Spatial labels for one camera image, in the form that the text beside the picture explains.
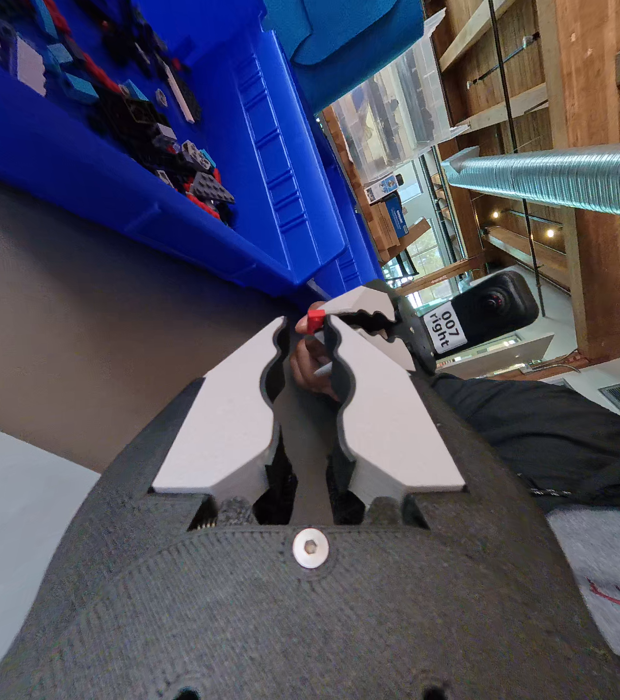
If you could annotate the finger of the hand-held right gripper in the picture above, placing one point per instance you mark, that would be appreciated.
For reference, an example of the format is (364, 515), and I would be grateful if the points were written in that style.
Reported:
(392, 350)
(364, 303)

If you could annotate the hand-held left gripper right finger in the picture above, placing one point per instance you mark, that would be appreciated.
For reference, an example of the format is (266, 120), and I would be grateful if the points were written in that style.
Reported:
(397, 437)

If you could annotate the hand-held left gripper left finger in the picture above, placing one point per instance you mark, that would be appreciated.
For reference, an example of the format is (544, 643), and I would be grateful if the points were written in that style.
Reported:
(217, 437)

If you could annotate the red toy plate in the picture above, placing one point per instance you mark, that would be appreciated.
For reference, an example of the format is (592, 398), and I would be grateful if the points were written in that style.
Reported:
(315, 322)

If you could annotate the blue plastic bin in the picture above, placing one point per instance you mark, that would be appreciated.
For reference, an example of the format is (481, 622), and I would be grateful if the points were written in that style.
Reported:
(69, 164)
(342, 219)

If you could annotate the pile of toy bricks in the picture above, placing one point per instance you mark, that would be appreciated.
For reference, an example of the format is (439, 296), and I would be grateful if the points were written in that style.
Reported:
(135, 115)

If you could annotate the person's right forearm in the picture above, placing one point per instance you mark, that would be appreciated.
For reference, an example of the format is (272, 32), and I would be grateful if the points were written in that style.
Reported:
(534, 432)

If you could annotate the person's right hand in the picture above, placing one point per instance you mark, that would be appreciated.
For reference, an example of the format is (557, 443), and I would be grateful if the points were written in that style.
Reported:
(310, 366)

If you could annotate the wooden workbench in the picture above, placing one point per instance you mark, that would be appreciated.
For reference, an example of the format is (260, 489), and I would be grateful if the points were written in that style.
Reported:
(413, 229)

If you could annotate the blue cardboard box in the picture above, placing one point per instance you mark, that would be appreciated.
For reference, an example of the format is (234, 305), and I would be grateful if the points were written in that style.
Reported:
(394, 219)

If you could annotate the clear plastic storage container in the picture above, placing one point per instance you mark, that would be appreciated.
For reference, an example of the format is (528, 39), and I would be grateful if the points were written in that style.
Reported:
(397, 109)

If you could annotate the open instruction booklet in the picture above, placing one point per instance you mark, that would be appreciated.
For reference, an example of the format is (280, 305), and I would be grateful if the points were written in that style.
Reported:
(14, 519)

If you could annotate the light blue felt bag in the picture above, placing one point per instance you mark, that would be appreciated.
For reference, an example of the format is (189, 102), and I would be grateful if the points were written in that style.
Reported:
(342, 54)

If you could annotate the silver ventilation duct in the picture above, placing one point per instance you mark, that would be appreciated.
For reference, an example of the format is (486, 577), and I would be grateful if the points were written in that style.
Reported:
(561, 175)

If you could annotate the wooden wall structure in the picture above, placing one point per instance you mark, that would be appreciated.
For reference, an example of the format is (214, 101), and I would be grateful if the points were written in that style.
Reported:
(588, 65)

